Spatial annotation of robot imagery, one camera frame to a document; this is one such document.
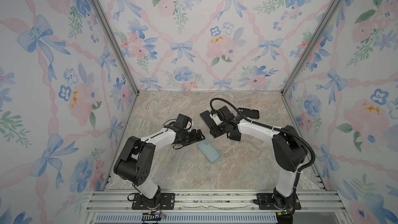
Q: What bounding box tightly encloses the blue-edged black phone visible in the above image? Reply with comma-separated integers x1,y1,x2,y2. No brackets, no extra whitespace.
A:
200,111,216,129

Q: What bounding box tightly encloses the light blue phone case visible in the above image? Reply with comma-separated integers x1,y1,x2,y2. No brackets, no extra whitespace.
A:
197,139,221,163

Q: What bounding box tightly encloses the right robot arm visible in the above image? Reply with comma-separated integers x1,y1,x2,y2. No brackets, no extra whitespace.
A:
201,106,308,211

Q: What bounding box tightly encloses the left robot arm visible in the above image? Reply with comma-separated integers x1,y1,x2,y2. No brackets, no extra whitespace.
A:
113,114,205,205

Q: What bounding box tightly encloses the grey-edged black phone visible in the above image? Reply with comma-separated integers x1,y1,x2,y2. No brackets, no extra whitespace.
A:
228,129,241,141

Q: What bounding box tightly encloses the black phone case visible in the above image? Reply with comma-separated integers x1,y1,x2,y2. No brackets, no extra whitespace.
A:
238,108,260,119

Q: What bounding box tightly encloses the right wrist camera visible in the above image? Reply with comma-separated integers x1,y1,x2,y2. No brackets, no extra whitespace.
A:
211,113,222,125

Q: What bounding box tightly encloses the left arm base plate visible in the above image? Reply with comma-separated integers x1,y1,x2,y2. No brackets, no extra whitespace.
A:
127,192,175,211

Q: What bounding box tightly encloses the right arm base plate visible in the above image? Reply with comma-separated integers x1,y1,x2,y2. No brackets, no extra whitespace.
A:
253,192,302,212

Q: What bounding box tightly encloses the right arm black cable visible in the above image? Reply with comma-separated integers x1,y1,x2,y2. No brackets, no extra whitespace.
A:
209,97,316,173

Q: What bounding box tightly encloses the aluminium rail frame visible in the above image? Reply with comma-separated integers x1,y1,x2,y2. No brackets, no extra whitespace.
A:
81,189,353,224

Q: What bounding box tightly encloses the left corner aluminium post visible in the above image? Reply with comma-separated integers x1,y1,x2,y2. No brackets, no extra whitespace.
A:
88,0,139,96

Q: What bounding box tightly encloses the corner aluminium post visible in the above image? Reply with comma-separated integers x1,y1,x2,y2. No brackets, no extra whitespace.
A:
281,0,343,96
88,0,139,96

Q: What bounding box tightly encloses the right corner aluminium post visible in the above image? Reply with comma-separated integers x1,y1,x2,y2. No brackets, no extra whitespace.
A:
281,0,343,96

